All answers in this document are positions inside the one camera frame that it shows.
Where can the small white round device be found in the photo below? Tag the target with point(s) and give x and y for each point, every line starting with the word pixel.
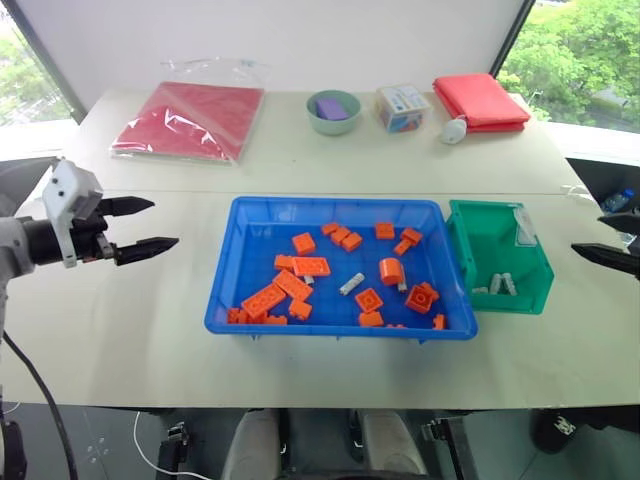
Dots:
pixel 453 132

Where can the plastic water bottle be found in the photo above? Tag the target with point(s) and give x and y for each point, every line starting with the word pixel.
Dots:
pixel 617 201

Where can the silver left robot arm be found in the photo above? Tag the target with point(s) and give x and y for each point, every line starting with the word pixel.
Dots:
pixel 11 246

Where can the purple block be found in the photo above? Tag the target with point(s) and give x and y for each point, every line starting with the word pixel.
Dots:
pixel 331 110

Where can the pale green bowl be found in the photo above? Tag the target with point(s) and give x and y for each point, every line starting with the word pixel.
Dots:
pixel 334 126

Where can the clear empty plastic bag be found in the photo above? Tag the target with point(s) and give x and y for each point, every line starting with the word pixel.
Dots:
pixel 215 67

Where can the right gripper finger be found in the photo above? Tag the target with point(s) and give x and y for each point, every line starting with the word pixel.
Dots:
pixel 612 257
pixel 627 221

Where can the clear label holder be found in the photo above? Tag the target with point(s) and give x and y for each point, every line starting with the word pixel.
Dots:
pixel 526 230

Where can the pink fabric in plastic bag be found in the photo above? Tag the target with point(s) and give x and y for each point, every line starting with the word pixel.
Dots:
pixel 195 122

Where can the orange square building block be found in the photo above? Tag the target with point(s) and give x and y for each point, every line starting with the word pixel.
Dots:
pixel 368 300
pixel 304 244
pixel 418 300

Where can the clear plastic card box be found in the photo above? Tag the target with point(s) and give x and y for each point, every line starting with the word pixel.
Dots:
pixel 401 107

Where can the black shoe white logo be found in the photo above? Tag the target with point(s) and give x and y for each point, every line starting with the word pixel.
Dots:
pixel 555 432

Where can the grey rounded robot leg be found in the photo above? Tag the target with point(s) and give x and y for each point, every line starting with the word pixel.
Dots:
pixel 250 445
pixel 392 445

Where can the red folded cloth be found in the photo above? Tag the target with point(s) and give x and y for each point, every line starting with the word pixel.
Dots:
pixel 480 102

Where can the orange small building block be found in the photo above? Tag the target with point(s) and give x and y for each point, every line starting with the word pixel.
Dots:
pixel 402 248
pixel 283 262
pixel 439 322
pixel 384 231
pixel 300 310
pixel 237 316
pixel 330 229
pixel 370 319
pixel 411 235
pixel 433 292
pixel 340 236
pixel 352 242

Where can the orange curved building block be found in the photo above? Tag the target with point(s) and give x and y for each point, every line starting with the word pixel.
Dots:
pixel 391 271

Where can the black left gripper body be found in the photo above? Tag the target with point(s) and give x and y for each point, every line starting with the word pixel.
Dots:
pixel 92 240

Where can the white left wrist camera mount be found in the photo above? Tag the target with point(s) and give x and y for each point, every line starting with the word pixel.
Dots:
pixel 67 186

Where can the black metal table bracket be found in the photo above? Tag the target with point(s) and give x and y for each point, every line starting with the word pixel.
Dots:
pixel 172 445
pixel 447 440

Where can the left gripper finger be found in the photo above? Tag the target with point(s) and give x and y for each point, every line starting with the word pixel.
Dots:
pixel 130 205
pixel 147 247

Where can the blue plastic tray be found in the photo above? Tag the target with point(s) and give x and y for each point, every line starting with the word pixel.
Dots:
pixel 250 260

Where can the green plastic bin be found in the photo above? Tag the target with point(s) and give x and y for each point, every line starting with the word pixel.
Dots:
pixel 492 260

